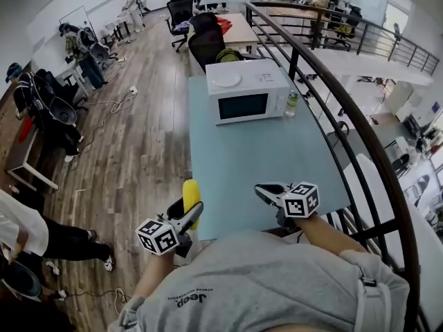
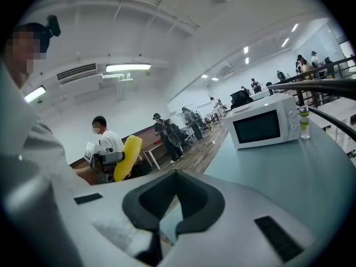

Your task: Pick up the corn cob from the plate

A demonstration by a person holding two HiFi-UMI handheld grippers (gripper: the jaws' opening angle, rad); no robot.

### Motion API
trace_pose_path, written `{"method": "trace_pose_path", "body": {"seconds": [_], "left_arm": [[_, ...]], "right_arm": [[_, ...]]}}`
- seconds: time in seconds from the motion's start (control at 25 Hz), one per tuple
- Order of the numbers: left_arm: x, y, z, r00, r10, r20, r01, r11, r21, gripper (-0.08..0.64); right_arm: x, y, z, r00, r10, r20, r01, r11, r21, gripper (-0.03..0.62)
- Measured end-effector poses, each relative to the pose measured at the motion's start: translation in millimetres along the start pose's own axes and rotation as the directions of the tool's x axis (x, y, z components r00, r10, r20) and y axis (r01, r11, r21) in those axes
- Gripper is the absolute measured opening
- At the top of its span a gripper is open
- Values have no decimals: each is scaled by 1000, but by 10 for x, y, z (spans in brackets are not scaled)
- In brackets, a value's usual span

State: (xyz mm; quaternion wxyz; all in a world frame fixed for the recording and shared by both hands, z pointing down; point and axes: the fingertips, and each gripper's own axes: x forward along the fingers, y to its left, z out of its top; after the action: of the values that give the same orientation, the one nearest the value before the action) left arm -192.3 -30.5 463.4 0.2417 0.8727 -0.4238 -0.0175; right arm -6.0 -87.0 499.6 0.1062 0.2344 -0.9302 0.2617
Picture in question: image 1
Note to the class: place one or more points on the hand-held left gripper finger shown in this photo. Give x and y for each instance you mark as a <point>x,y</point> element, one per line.
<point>176,210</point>
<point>192,218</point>

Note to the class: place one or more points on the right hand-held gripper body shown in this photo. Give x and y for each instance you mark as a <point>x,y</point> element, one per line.
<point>299,201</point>

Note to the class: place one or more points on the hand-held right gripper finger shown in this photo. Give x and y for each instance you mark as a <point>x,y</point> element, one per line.
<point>273,200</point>
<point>273,189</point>

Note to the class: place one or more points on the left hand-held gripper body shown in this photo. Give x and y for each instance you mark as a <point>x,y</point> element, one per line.
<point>155,239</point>

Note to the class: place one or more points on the yellow corn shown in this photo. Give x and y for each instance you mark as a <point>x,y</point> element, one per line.
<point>191,192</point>

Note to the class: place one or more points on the white plate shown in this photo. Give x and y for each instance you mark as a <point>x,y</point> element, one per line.
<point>225,80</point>

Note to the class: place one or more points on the person's left forearm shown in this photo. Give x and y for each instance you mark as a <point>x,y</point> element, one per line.
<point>154,275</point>

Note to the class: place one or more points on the person's right forearm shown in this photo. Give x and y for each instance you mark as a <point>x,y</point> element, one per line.
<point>332,233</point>

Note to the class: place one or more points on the light blue table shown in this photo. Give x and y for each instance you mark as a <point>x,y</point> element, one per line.
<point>256,157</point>

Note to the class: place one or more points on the person's grey shirt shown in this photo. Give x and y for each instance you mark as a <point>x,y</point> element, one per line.
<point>259,282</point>

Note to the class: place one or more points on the clear plastic bottle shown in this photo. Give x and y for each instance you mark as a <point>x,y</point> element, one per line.
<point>291,106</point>

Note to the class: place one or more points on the dark metal railing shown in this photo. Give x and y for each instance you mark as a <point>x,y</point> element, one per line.
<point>373,144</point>

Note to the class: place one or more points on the white microwave oven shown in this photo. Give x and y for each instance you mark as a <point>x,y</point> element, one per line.
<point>249,78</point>

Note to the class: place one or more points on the white power strip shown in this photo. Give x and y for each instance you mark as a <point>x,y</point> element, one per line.
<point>133,89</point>

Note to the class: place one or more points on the green backpack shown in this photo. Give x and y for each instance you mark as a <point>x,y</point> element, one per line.
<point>228,55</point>

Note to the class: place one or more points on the black mesh office chair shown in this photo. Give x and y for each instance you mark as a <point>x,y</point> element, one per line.
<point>206,43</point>
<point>180,9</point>

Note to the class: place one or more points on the wooden top table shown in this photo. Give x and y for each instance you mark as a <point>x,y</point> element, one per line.
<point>242,29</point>

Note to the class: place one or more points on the black shell office chair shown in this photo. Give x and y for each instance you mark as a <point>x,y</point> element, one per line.
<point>57,99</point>

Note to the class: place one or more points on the brown desk with white legs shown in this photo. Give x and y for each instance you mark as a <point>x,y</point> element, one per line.
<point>17,150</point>

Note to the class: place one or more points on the red cloth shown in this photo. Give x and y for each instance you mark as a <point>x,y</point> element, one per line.
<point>25,130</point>

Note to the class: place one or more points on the red bag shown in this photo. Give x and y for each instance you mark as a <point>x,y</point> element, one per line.
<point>223,23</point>

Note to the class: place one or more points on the grey office chair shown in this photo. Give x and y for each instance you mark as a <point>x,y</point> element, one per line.
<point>102,52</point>

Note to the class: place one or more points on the pile of clothes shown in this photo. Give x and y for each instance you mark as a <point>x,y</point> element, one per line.
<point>182,27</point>

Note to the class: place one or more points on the white folding table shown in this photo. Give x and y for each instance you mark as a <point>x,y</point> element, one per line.
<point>116,26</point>

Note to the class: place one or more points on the whiteboard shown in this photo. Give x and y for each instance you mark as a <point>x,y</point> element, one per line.
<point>74,19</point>

